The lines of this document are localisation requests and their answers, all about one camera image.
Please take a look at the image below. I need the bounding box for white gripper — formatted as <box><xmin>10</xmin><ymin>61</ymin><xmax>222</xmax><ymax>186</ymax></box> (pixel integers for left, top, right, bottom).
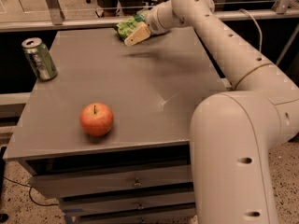
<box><xmin>124</xmin><ymin>1</ymin><xmax>180</xmax><ymax>47</ymax></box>

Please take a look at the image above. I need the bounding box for green rice chip bag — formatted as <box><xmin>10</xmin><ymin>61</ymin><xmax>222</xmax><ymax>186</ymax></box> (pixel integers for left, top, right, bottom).
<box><xmin>114</xmin><ymin>10</ymin><xmax>148</xmax><ymax>41</ymax></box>

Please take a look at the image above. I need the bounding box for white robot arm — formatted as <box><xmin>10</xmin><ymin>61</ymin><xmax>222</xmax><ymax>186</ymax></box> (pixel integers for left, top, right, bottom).
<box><xmin>146</xmin><ymin>0</ymin><xmax>299</xmax><ymax>224</ymax></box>

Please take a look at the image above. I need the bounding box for red apple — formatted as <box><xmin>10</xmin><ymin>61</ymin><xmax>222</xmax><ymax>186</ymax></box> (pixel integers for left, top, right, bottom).
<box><xmin>79</xmin><ymin>103</ymin><xmax>114</xmax><ymax>137</ymax></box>

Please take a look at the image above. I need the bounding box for green soda can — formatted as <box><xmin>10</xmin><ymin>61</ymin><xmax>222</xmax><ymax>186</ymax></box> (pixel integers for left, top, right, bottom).
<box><xmin>21</xmin><ymin>37</ymin><xmax>58</xmax><ymax>81</ymax></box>

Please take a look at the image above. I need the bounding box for grey drawer cabinet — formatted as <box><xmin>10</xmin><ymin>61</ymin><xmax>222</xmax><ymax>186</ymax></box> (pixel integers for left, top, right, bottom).
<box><xmin>5</xmin><ymin>28</ymin><xmax>223</xmax><ymax>224</ymax></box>

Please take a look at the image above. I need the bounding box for top drawer knob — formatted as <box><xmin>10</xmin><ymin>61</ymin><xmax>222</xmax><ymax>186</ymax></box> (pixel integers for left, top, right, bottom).
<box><xmin>133</xmin><ymin>178</ymin><xmax>142</xmax><ymax>188</ymax></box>

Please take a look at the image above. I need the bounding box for drawer knob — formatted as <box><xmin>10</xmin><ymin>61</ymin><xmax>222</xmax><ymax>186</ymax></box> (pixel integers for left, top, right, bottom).
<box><xmin>136</xmin><ymin>203</ymin><xmax>145</xmax><ymax>210</ymax></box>
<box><xmin>133</xmin><ymin>178</ymin><xmax>142</xmax><ymax>188</ymax></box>

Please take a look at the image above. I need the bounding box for middle drawer knob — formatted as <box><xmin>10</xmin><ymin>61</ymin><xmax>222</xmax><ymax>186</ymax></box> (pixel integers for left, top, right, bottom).
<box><xmin>136</xmin><ymin>203</ymin><xmax>145</xmax><ymax>210</ymax></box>

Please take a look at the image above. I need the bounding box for metal railing frame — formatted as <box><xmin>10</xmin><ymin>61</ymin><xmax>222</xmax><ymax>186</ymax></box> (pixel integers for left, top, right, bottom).
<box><xmin>0</xmin><ymin>0</ymin><xmax>299</xmax><ymax>34</ymax></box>

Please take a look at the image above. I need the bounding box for white cable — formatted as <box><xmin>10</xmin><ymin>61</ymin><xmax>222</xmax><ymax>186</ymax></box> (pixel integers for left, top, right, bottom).
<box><xmin>238</xmin><ymin>8</ymin><xmax>263</xmax><ymax>53</ymax></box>

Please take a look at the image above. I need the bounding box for black floor cable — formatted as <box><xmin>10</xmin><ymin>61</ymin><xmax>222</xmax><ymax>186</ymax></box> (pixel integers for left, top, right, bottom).
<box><xmin>3</xmin><ymin>175</ymin><xmax>60</xmax><ymax>207</ymax></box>

